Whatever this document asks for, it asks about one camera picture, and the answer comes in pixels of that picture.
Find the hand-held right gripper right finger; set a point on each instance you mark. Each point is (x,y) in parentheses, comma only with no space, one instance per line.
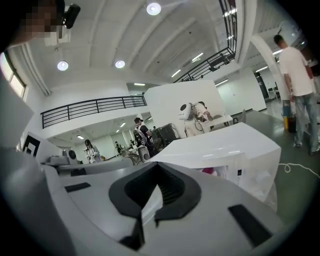
(215,200)

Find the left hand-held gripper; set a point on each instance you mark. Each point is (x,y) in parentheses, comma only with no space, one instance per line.
(45,150)

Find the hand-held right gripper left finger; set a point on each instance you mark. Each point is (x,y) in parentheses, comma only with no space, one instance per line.
(95,190)

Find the grey backpack device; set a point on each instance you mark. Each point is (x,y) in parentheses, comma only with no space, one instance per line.
(144,154)
(72,156)

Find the black metal railing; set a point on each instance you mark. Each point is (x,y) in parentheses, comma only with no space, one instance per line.
(228,25)
(95,100)

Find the small white table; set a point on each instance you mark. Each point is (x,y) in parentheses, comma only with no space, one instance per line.
(221,120)

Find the black equipment cart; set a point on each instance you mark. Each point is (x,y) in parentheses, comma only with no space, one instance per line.
(165,136)

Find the round ceiling light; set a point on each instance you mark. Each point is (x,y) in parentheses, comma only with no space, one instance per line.
(153,8)
(120,64)
(62,65)

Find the white round backpack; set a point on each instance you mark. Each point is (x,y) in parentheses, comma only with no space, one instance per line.
(184,111)

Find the yellow container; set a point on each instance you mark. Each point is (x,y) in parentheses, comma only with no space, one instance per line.
(286,123)

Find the black bag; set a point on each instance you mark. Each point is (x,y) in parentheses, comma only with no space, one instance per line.
(292,126)

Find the person's head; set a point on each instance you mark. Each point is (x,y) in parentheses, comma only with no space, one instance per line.
(37,22)

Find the black head camera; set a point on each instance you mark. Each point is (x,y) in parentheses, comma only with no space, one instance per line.
(72,13)

